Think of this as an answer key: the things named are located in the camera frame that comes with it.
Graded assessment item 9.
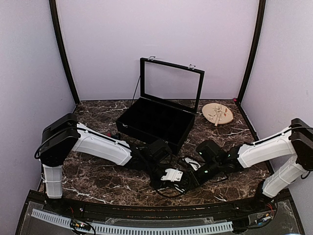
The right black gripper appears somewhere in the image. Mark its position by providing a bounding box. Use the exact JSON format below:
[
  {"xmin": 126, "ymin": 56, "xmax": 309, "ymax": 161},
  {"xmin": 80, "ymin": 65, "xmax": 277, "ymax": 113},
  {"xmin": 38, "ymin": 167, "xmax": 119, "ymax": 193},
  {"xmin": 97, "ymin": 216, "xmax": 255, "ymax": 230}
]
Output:
[{"xmin": 181, "ymin": 159, "xmax": 222, "ymax": 189}]

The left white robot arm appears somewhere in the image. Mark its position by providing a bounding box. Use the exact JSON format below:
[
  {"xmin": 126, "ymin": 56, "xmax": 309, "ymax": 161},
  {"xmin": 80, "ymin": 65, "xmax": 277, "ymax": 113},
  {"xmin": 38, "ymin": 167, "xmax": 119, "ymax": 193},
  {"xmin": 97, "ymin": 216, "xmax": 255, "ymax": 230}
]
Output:
[{"xmin": 34, "ymin": 113, "xmax": 192, "ymax": 213}]

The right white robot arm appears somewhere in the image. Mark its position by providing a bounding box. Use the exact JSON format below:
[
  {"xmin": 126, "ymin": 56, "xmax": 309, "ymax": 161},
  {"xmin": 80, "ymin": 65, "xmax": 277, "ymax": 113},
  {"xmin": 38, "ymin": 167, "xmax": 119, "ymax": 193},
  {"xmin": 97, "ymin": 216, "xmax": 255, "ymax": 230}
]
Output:
[{"xmin": 183, "ymin": 118, "xmax": 313, "ymax": 212}]

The black display case box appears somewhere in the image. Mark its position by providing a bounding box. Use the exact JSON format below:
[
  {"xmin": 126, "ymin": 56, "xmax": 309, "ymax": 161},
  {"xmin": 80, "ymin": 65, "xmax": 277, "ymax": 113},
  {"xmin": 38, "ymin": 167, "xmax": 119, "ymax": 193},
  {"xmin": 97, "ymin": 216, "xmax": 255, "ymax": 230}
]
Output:
[{"xmin": 116, "ymin": 57, "xmax": 205, "ymax": 155}]

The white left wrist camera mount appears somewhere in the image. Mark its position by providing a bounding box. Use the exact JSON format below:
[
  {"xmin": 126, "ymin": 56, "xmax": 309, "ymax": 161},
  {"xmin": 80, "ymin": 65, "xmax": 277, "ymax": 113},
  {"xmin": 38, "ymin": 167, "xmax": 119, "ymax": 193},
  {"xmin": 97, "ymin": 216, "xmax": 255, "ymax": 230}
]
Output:
[{"xmin": 161, "ymin": 168, "xmax": 183, "ymax": 182}]

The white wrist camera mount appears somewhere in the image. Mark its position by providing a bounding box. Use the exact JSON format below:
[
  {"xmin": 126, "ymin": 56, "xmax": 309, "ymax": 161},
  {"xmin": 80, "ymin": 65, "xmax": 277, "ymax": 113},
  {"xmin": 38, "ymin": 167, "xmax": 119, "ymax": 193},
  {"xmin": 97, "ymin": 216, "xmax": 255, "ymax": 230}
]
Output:
[
  {"xmin": 161, "ymin": 168, "xmax": 183, "ymax": 182},
  {"xmin": 183, "ymin": 157, "xmax": 201, "ymax": 171}
]

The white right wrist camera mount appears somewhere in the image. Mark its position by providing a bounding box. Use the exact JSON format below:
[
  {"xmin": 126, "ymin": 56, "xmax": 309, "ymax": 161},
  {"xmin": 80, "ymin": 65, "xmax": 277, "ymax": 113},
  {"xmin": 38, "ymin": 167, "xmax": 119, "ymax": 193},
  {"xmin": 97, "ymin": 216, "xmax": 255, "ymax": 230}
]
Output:
[{"xmin": 183, "ymin": 157, "xmax": 201, "ymax": 171}]

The white slotted cable duct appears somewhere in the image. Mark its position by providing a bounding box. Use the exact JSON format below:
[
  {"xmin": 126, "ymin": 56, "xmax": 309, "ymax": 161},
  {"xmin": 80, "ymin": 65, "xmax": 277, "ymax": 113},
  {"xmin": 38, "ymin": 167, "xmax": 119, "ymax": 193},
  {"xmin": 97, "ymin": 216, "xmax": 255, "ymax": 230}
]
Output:
[{"xmin": 31, "ymin": 209, "xmax": 234, "ymax": 235}]

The black right camera cable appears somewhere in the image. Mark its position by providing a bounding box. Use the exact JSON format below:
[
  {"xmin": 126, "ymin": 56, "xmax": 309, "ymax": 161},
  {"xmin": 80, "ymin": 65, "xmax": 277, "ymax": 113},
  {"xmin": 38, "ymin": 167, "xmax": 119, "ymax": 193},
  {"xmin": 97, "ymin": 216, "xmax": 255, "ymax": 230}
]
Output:
[{"xmin": 286, "ymin": 122, "xmax": 313, "ymax": 178}]

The black right frame post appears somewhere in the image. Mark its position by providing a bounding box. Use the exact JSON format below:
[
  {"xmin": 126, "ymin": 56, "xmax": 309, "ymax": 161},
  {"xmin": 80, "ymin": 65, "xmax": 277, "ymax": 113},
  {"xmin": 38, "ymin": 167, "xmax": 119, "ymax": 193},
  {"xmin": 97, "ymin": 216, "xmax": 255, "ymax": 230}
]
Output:
[{"xmin": 237, "ymin": 0, "xmax": 267, "ymax": 105}]

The black frame post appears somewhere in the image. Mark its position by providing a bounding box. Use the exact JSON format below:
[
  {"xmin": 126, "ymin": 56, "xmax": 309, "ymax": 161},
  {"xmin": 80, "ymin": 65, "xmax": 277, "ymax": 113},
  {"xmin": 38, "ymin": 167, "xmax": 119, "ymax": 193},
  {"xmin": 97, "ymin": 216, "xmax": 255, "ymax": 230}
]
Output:
[
  {"xmin": 49, "ymin": 0, "xmax": 80, "ymax": 106},
  {"xmin": 237, "ymin": 0, "xmax": 267, "ymax": 105}
]

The black left frame post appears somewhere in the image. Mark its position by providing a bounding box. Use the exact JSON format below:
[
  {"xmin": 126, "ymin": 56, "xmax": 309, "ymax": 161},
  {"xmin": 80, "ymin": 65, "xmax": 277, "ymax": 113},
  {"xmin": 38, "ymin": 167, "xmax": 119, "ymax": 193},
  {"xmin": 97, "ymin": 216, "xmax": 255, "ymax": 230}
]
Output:
[{"xmin": 49, "ymin": 0, "xmax": 80, "ymax": 106}]

